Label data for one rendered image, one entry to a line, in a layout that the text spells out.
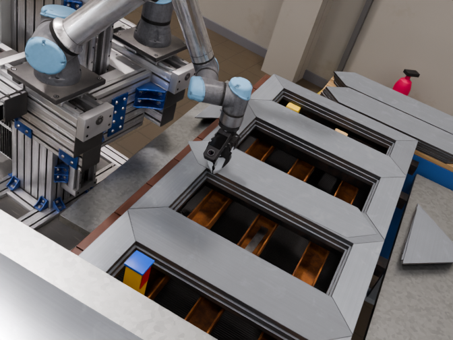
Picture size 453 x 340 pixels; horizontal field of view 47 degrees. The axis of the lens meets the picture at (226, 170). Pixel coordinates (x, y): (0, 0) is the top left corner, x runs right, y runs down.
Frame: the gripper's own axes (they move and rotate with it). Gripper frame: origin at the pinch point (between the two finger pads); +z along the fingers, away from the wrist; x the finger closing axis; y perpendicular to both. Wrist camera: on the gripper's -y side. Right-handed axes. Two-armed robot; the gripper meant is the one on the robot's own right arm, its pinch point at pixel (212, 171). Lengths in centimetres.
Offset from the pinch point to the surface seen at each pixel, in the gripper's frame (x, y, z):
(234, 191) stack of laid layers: -9.6, 0.7, 3.9
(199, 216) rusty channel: -1.4, -3.5, 18.9
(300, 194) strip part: -29.8, 12.0, 0.7
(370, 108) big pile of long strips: -36, 100, 2
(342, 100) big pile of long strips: -23, 95, 2
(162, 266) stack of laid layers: -7.3, -43.6, 3.7
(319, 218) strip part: -39.5, 5.0, 0.6
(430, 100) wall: -71, 267, 54
